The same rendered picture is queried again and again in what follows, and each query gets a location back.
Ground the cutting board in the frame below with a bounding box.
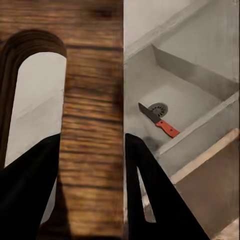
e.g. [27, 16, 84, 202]
[0, 0, 125, 240]

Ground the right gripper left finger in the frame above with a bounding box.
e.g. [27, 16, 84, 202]
[0, 133, 61, 240]

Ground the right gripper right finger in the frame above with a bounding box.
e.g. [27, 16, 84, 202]
[125, 133, 210, 240]

